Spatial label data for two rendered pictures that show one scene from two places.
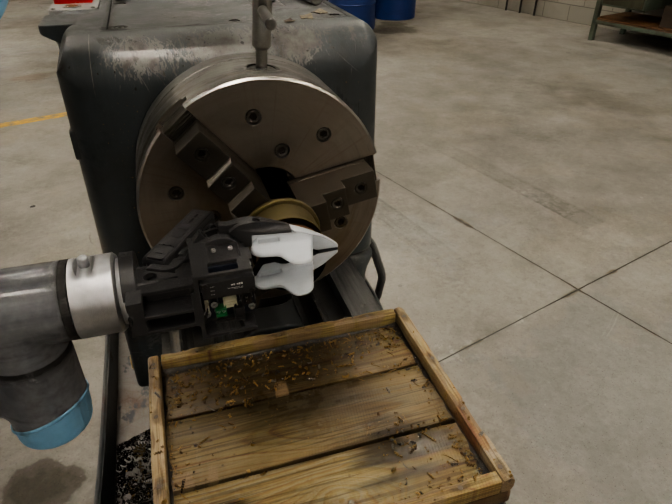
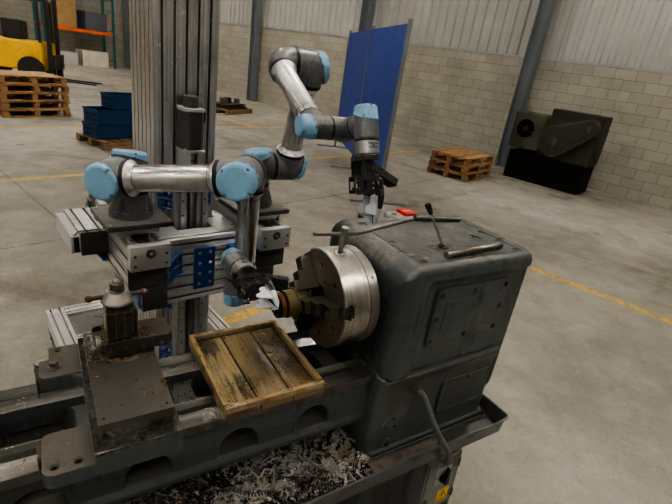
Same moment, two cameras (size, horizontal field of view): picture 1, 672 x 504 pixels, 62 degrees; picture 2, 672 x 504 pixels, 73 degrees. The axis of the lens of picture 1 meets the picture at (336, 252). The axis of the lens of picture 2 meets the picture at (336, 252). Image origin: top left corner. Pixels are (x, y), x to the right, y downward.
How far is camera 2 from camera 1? 122 cm
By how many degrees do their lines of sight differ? 64
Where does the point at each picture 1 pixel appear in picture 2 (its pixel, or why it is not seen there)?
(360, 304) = (336, 379)
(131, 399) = not seen: hidden behind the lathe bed
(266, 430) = (248, 352)
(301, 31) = (393, 257)
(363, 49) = (403, 278)
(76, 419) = (229, 300)
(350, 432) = (249, 372)
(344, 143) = (338, 295)
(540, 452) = not seen: outside the picture
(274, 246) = (264, 290)
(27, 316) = (228, 262)
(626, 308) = not seen: outside the picture
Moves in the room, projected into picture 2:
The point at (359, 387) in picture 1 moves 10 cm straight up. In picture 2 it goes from (273, 374) to (276, 346)
